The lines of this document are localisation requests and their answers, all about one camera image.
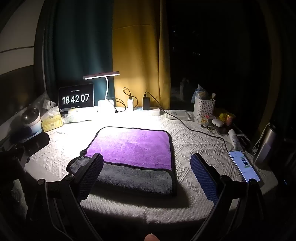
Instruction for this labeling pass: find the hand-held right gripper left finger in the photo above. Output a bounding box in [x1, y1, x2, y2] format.
[38, 153, 104, 241]

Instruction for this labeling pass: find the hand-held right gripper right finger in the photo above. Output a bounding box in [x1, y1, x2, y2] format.
[190, 152, 264, 241]

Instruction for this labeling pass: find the purple and grey towel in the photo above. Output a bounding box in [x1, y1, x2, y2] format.
[66, 126, 177, 195]

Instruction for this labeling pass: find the white round projector lamp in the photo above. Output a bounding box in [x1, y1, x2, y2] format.
[21, 108, 43, 138]

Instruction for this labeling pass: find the yellow tissue box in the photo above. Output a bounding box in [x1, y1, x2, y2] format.
[41, 109, 63, 133]

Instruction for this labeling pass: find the white textured tablecloth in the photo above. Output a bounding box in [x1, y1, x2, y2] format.
[23, 111, 273, 226]

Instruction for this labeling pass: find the smartphone with lit screen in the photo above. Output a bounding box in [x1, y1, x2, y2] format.
[228, 150, 261, 183]

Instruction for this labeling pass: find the white spray bottle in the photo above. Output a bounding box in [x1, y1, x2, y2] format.
[228, 129, 242, 151]

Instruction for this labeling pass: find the clear plastic bag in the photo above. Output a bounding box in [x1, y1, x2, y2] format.
[63, 109, 98, 124]

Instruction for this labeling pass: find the dark flat notebook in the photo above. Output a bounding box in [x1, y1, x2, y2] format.
[217, 126, 239, 136]

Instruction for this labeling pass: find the tablet with clock display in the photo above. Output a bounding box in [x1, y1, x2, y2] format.
[58, 83, 95, 111]

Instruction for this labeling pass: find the yellow and pink can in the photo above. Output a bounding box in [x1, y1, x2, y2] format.
[218, 112, 236, 127]

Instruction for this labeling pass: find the white wet wipes pack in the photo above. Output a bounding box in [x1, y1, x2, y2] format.
[165, 110, 195, 121]

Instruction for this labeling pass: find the stainless steel bottle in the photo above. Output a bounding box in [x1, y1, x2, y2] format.
[254, 124, 277, 165]

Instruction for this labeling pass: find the white perforated basket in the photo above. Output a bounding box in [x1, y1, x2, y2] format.
[193, 95, 216, 119]

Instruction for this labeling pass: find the white desk lamp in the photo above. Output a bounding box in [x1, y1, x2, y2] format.
[83, 71, 120, 114]

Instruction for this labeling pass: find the pale blue packet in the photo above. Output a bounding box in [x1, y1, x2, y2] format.
[191, 84, 207, 103]

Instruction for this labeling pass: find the white power strip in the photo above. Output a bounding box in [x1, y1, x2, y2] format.
[134, 107, 161, 116]

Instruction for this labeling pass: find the black power adapter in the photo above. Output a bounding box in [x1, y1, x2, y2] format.
[142, 94, 151, 111]

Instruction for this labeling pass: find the teal curtain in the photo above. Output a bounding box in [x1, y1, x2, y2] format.
[43, 0, 115, 110]

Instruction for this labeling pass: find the yellow curtain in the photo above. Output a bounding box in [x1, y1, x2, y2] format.
[112, 0, 172, 111]

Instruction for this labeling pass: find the long black charging cable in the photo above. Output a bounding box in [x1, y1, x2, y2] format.
[144, 91, 232, 154]

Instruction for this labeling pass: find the short black looped cable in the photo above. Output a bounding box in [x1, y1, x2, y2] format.
[122, 87, 134, 100]

